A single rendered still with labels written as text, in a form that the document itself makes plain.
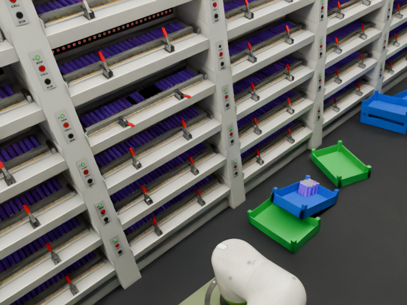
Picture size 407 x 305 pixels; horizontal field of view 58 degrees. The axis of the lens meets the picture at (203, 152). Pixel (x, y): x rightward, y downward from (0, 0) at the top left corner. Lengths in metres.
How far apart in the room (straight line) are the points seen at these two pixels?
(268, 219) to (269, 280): 0.97
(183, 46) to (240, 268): 0.87
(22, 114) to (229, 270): 0.78
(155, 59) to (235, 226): 0.98
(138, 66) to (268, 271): 0.83
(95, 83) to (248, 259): 0.76
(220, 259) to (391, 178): 1.41
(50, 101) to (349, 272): 1.38
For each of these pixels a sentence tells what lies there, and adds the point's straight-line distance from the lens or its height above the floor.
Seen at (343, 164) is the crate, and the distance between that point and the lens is 2.33.
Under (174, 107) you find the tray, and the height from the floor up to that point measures 0.74.
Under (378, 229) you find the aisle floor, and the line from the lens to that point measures 1.98.
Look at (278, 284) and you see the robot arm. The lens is 1.02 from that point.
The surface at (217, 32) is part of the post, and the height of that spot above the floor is 0.96.
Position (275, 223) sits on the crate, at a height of 0.00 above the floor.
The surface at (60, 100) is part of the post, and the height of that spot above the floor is 0.96.
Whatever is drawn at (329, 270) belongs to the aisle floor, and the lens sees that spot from 1.78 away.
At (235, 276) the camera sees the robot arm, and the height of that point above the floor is 0.56.
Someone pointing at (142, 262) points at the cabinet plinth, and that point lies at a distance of 1.86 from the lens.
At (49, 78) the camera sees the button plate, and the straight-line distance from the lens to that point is 1.25.
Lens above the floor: 1.42
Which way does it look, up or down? 34 degrees down
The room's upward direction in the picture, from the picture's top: 10 degrees counter-clockwise
